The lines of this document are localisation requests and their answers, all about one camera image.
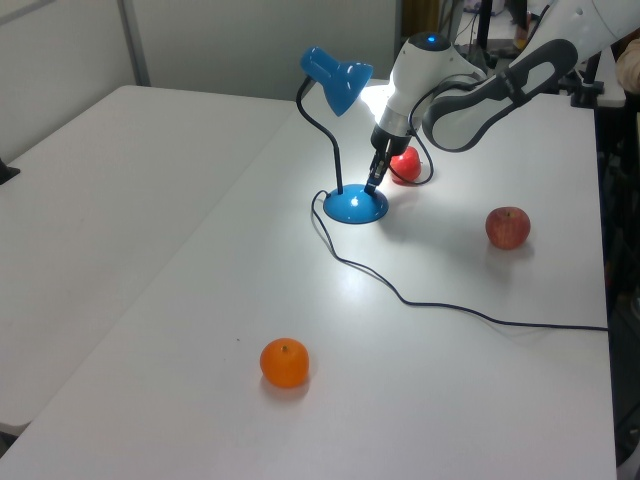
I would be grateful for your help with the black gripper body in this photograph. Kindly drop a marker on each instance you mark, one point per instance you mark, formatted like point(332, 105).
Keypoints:
point(392, 140)

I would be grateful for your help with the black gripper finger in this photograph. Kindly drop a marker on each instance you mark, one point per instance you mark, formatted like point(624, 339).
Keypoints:
point(371, 179)
point(382, 167)

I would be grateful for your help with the blue desk lamp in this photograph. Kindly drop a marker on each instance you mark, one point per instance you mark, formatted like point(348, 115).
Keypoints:
point(355, 206)

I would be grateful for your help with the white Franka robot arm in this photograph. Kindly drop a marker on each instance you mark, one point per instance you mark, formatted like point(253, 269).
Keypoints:
point(420, 75)

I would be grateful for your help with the bright red apple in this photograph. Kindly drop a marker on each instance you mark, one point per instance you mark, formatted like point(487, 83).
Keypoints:
point(407, 167)

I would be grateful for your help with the dark red apple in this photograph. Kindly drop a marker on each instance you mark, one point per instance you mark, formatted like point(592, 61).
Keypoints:
point(507, 229)

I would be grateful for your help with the orange mandarin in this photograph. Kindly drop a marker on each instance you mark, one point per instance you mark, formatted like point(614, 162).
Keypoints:
point(284, 363)

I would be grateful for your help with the grey partition post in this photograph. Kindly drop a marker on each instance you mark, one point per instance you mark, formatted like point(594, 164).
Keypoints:
point(135, 42)

